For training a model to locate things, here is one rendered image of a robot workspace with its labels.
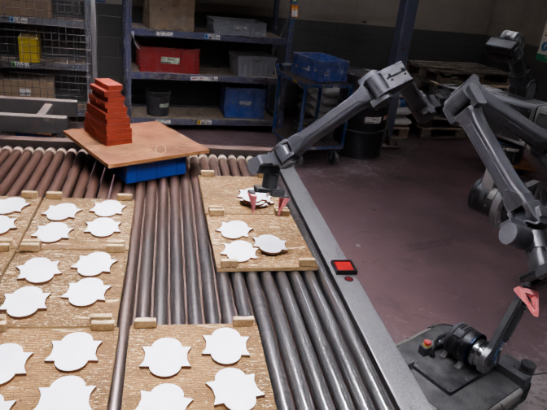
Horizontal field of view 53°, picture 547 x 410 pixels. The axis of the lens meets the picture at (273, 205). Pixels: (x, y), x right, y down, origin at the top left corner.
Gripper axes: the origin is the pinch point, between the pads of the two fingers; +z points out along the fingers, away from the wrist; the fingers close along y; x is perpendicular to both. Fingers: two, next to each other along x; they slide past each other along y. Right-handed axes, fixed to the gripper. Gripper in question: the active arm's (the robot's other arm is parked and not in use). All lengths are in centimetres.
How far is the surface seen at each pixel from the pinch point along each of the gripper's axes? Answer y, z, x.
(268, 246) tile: 1.1, 11.2, -4.7
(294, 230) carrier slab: 15.2, 9.0, 9.4
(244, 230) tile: -4.7, 10.0, 8.7
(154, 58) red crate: -18, -50, 435
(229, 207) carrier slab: -6.7, 6.9, 31.3
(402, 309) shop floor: 124, 80, 94
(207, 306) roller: -23.7, 21.8, -33.0
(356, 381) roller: 9, 25, -69
